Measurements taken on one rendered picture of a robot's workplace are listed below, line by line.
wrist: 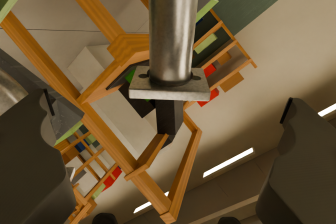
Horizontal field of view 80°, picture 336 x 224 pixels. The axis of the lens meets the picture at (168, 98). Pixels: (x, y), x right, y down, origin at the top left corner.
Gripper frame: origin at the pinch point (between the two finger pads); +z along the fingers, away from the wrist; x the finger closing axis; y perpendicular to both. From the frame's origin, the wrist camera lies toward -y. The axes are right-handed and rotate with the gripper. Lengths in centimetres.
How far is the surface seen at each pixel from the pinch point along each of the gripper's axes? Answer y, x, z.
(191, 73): 0.6, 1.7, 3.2
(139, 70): 0.8, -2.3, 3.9
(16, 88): 2.8, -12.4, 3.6
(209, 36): 128, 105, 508
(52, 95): 5.6, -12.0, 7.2
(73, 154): 381, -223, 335
